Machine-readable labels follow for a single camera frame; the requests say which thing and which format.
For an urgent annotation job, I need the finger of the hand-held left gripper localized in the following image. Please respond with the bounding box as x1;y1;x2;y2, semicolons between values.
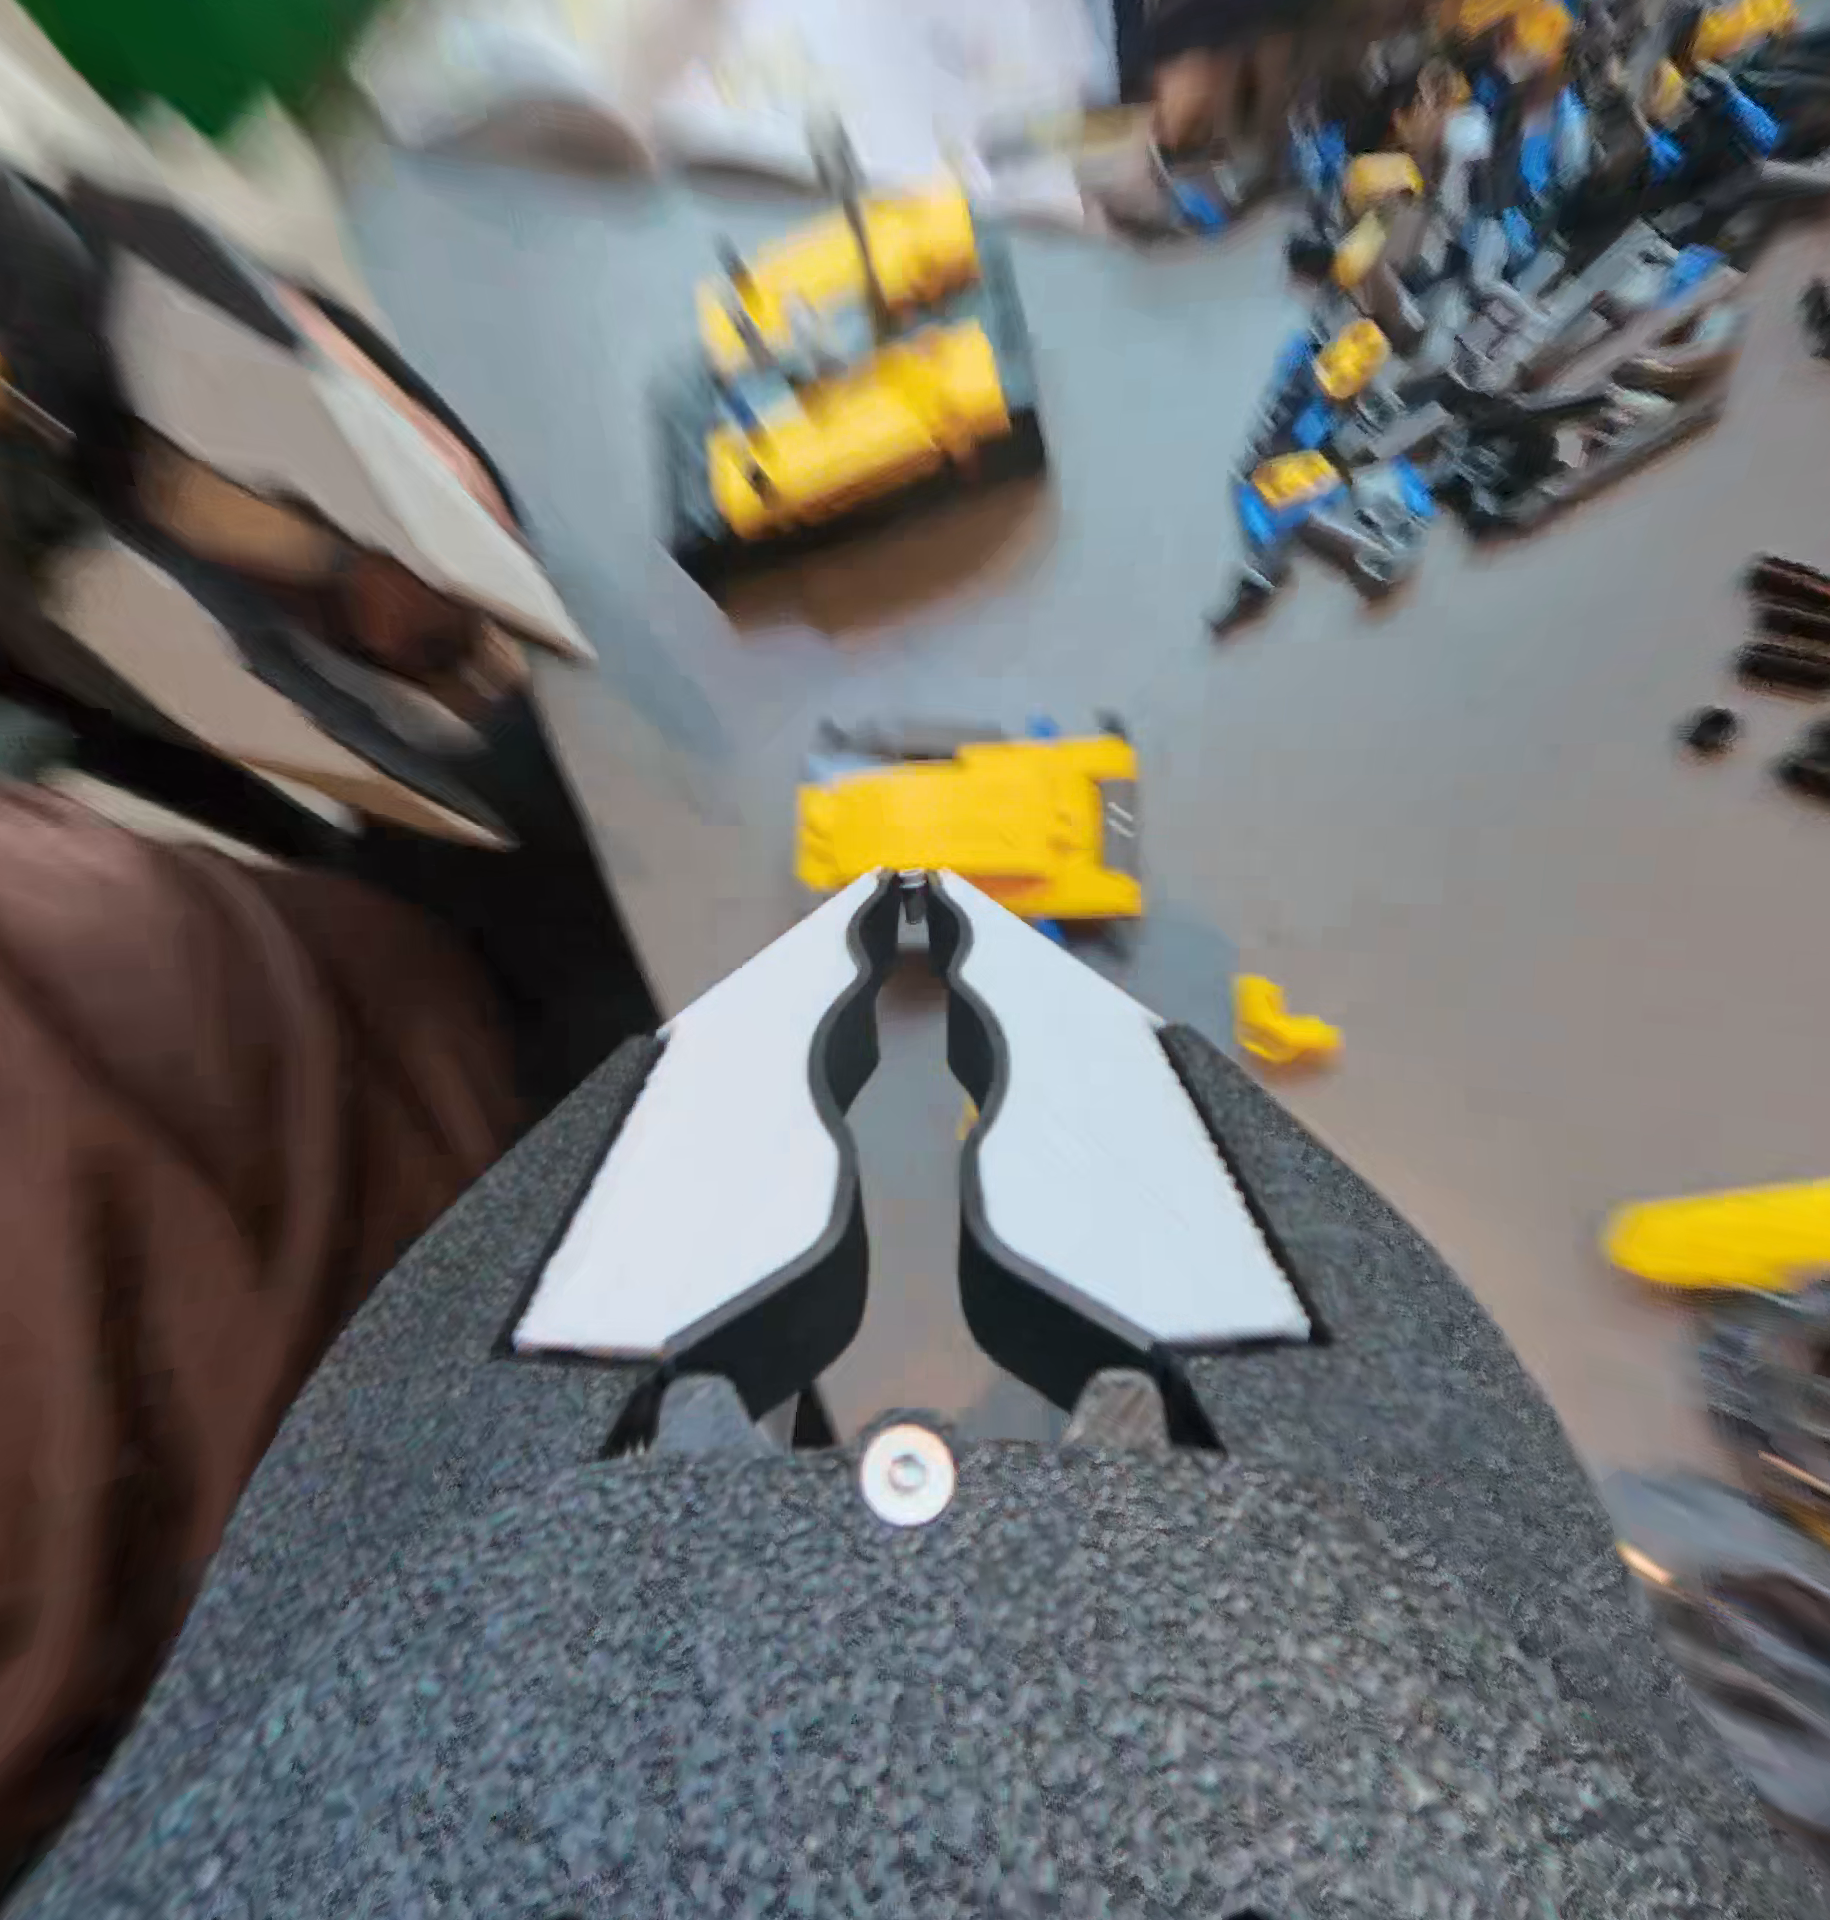
97;245;599;663
37;545;518;854

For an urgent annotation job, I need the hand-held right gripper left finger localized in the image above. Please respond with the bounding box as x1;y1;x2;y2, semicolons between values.
511;869;901;1418

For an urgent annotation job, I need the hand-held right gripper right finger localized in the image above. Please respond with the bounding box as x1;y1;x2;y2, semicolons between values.
927;869;1314;1418

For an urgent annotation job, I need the grey desk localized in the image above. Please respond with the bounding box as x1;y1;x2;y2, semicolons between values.
329;135;1830;1652

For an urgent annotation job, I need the green box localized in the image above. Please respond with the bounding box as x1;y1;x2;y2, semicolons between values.
16;0;392;137

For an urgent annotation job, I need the instruction booklet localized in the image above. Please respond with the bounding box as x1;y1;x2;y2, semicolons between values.
348;0;1119;234

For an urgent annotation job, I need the yellow and grey brick assembly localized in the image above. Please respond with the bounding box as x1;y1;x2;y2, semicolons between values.
793;717;1145;939

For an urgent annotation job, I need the person's brown sweater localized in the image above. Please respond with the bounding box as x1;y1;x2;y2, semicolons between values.
0;772;534;1913

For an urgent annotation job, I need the black and yellow brick assembly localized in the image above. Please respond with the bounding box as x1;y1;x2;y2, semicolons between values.
652;119;1049;602

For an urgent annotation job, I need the yellow curved panel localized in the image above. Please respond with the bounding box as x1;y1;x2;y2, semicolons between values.
1602;1177;1830;1293

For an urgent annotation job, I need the grey sprocket wheel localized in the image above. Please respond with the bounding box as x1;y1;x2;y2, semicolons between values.
1612;1475;1830;1853
1687;1275;1830;1562

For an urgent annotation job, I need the pile of black red pieces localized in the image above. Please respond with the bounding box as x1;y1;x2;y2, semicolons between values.
1681;509;1830;811

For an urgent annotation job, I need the pile of blue grey pieces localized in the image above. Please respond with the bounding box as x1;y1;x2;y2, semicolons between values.
1154;30;1830;631

